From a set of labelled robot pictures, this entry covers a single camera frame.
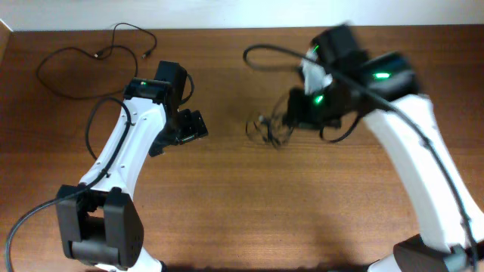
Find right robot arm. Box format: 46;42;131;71
283;24;483;271

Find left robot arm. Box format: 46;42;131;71
56;61;208;271

